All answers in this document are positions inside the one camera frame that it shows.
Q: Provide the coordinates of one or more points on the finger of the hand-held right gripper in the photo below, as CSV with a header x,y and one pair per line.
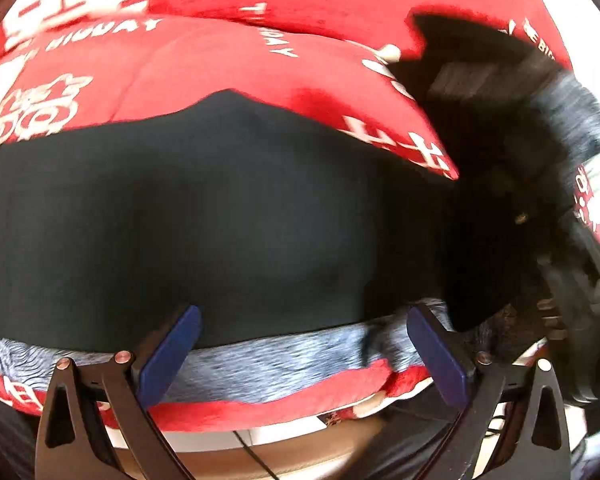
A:
x,y
552,290

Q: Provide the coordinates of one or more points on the black pants with grey lining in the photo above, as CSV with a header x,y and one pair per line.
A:
x,y
205,210

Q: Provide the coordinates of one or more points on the red printed sofa seat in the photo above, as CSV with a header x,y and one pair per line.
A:
x,y
190,65

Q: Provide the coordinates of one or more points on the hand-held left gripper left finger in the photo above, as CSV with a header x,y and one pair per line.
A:
x,y
172,350

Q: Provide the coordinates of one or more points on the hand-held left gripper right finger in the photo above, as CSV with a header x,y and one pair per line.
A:
x,y
437,355

